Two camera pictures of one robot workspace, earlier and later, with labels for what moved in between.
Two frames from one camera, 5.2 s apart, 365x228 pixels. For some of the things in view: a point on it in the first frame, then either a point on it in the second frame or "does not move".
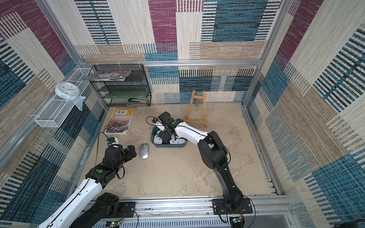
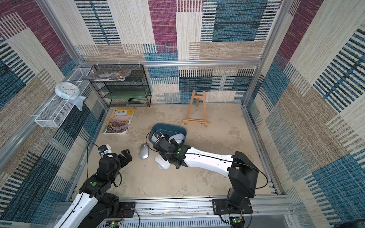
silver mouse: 144,150 does not move
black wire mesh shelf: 134,90 does not move
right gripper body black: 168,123 → 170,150
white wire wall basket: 55,112 does not move
